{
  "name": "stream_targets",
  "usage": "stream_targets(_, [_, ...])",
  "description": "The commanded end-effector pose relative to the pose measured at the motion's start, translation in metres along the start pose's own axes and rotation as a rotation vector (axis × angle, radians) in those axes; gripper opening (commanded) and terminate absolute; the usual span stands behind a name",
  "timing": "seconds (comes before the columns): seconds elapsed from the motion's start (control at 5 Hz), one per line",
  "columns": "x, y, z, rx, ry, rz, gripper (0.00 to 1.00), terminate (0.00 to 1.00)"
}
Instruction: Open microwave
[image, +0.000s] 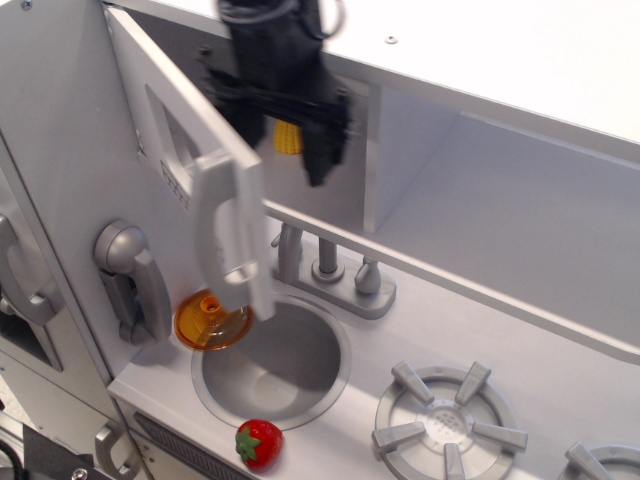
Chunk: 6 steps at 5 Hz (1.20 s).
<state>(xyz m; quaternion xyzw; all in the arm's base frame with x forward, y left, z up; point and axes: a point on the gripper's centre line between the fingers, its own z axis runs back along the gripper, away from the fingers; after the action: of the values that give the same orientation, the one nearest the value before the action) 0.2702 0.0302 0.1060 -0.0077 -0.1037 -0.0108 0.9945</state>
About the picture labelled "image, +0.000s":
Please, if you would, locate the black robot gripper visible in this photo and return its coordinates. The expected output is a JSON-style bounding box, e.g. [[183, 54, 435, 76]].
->
[[201, 1, 350, 187]]

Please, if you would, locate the grey microwave door handle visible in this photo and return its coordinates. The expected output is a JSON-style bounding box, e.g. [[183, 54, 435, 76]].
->
[[190, 150, 255, 310]]

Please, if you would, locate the white toy microwave door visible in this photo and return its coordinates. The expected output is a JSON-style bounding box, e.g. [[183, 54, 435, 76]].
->
[[102, 4, 276, 322]]

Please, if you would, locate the yellow toy corn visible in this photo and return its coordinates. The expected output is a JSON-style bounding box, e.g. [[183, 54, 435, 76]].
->
[[273, 120, 303, 155]]

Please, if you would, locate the grey toy faucet set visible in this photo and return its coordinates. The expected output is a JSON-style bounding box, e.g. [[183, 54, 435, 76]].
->
[[272, 223, 397, 320]]

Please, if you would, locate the orange transparent pot lid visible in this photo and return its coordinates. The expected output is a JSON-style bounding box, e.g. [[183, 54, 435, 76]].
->
[[174, 289, 254, 351]]

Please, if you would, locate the grey toy telephone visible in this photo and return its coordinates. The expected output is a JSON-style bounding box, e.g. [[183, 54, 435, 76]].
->
[[93, 220, 171, 347]]

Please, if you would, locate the grey round sink basin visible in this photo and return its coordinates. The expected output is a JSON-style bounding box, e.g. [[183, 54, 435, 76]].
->
[[191, 295, 352, 430]]

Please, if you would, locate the white toy kitchen cabinet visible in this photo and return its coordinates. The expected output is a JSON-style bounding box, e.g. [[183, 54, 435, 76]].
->
[[1, 1, 639, 479]]

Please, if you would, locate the red toy strawberry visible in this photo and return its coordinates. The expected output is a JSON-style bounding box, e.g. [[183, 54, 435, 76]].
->
[[235, 419, 284, 469]]

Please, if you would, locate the grey stove burner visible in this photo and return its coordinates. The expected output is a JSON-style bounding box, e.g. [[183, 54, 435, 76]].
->
[[372, 361, 528, 479], [558, 443, 639, 480]]

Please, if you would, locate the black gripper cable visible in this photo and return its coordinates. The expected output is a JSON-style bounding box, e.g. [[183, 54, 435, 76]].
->
[[299, 0, 346, 41]]

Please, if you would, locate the grey fridge door handle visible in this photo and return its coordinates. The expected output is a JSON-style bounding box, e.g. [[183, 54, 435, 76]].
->
[[1, 211, 61, 327]]

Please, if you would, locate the grey oven door handle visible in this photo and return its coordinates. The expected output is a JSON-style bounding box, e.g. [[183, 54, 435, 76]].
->
[[94, 424, 137, 480]]

